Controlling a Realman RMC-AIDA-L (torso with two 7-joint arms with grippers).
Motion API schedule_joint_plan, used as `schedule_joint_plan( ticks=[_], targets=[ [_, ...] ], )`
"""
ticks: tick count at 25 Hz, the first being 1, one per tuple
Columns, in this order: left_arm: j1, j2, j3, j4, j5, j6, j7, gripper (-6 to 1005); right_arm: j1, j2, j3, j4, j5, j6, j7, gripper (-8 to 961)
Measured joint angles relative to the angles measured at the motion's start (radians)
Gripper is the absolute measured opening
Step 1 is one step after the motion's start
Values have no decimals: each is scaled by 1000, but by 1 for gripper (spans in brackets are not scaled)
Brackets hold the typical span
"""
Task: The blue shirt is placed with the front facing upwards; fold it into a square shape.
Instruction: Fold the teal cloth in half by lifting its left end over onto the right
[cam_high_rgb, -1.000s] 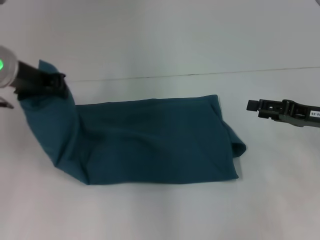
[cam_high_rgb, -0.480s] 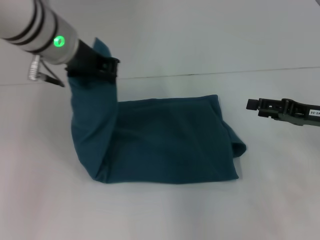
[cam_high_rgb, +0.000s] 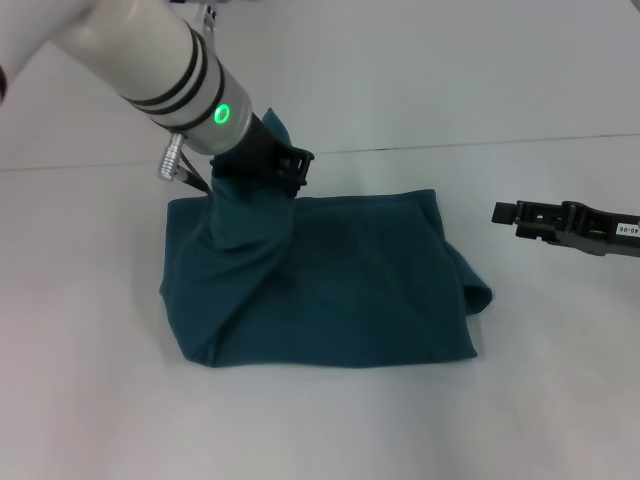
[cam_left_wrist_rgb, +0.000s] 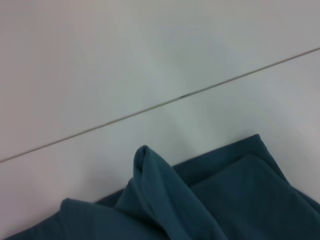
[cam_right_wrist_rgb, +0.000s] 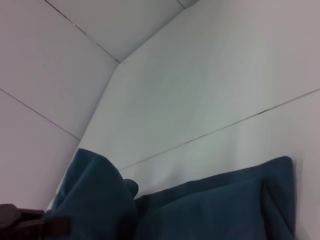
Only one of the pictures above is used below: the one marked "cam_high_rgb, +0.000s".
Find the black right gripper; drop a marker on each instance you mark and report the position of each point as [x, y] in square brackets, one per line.
[585, 227]

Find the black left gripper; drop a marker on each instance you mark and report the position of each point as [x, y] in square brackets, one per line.
[255, 150]

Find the teal t-shirt with FREE print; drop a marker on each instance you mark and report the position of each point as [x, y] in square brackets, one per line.
[325, 280]

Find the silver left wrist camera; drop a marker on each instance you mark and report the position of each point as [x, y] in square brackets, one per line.
[207, 15]

